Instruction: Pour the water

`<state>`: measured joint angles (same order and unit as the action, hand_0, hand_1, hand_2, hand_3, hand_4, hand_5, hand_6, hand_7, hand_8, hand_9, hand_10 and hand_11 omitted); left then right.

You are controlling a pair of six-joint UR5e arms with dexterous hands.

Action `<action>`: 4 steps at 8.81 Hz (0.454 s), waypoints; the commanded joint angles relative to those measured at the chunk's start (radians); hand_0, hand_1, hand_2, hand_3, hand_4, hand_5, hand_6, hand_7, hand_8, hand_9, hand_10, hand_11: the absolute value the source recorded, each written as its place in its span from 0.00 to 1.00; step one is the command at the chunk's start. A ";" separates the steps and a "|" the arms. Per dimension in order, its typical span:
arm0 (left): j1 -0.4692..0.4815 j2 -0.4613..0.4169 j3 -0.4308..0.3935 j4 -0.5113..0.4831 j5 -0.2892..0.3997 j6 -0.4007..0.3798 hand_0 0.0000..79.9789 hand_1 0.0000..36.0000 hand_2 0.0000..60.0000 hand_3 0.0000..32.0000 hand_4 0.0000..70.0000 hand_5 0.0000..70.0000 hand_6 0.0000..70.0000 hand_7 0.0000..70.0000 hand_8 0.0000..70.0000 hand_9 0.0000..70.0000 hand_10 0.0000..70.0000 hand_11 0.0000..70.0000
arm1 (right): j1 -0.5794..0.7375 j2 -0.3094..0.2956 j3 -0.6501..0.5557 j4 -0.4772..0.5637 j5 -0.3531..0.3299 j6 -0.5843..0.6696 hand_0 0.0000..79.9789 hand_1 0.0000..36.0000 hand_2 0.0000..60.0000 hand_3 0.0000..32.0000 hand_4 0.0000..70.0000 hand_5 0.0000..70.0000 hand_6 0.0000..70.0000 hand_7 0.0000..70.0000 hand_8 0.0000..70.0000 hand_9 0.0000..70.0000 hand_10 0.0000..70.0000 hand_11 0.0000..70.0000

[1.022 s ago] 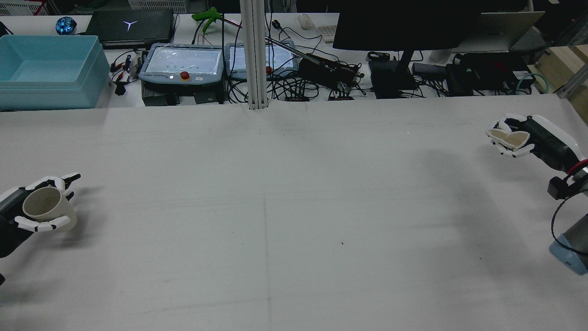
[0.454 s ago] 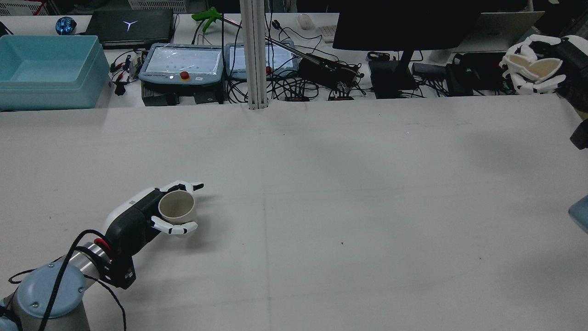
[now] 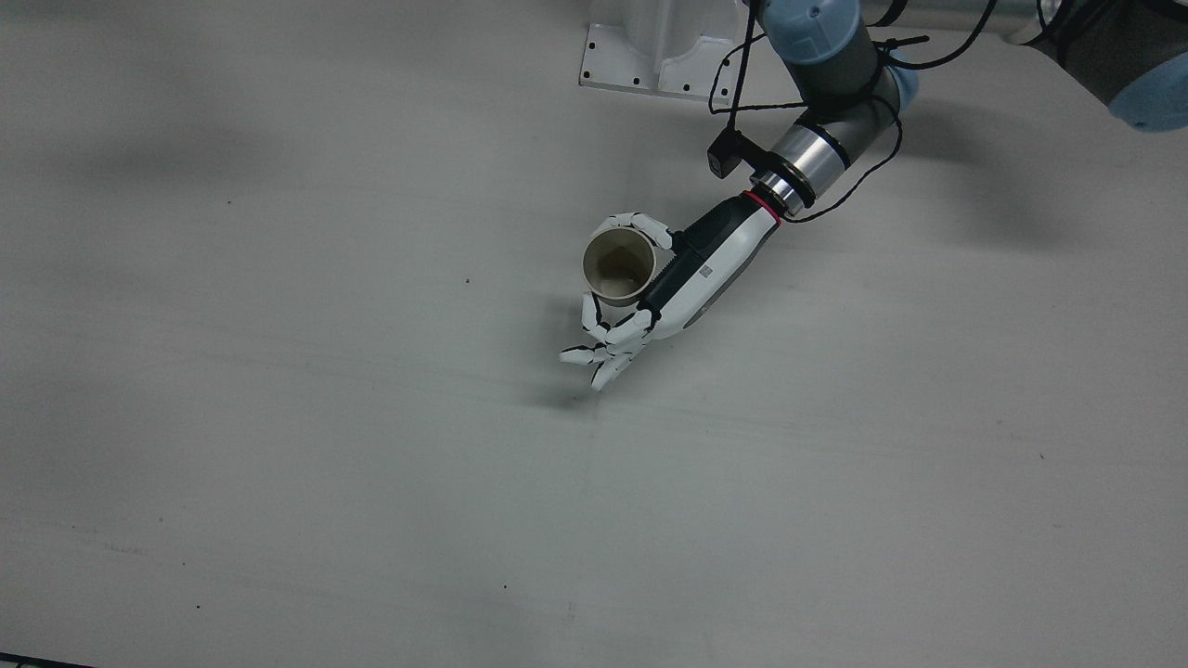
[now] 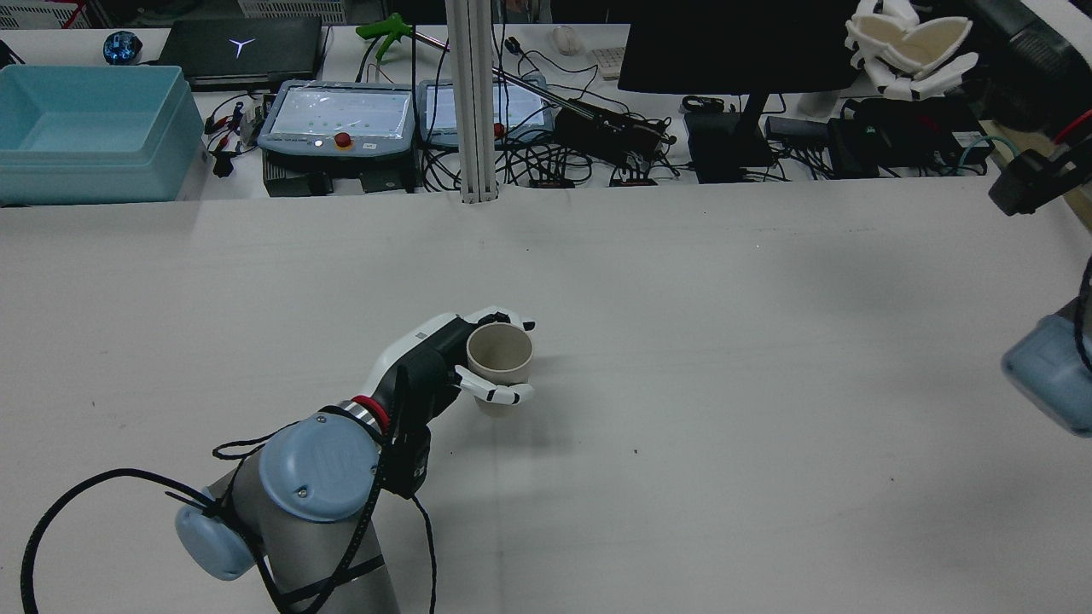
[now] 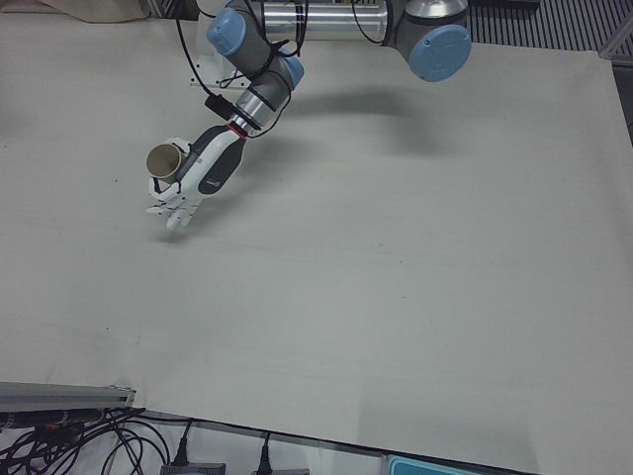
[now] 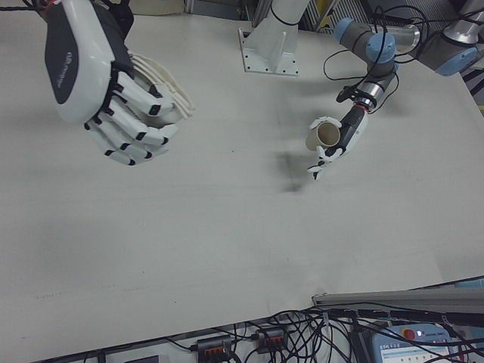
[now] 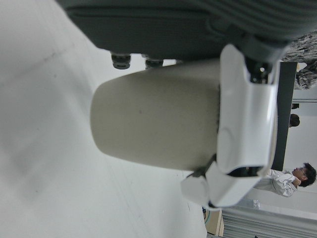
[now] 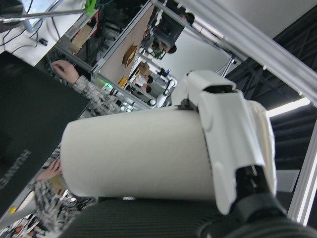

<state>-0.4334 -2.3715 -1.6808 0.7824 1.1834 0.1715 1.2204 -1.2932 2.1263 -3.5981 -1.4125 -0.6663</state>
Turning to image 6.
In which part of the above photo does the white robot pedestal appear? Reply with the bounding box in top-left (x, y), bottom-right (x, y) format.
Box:
top-left (237, 0), bottom-right (302, 78)

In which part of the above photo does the smooth beige paper cup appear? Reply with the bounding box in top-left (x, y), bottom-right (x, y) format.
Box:
top-left (304, 119), bottom-right (343, 152)

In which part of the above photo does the light blue plastic bin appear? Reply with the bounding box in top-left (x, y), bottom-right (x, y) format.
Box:
top-left (451, 277), bottom-right (484, 290)

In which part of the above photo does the black orange connector box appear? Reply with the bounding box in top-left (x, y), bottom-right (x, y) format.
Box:
top-left (194, 334), bottom-right (232, 359)
top-left (255, 327), bottom-right (287, 349)

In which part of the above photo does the ribbed white paper cup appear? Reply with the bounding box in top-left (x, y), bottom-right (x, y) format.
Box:
top-left (126, 52), bottom-right (196, 129)

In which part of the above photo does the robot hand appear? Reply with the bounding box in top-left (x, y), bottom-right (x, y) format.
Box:
top-left (306, 104), bottom-right (370, 182)
top-left (44, 0), bottom-right (178, 168)

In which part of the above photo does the black cable tangle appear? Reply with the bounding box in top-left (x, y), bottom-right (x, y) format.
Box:
top-left (166, 306), bottom-right (484, 363)

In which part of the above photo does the teach pendant with red button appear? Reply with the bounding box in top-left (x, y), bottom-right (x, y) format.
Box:
top-left (368, 320), bottom-right (461, 363)

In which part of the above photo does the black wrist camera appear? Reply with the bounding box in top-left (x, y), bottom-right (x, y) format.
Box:
top-left (336, 85), bottom-right (358, 103)

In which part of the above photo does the black monitor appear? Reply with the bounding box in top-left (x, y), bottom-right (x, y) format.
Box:
top-left (100, 351), bottom-right (163, 363)

